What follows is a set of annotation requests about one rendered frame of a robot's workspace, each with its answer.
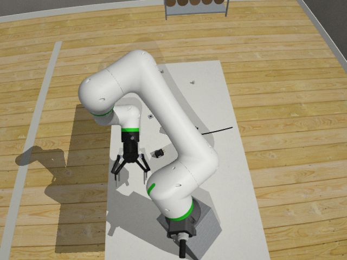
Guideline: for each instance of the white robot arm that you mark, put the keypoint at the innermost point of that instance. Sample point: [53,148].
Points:
[168,187]

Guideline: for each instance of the black plug charger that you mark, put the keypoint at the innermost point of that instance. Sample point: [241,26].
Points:
[159,153]

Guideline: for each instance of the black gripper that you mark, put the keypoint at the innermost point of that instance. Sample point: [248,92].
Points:
[130,157]

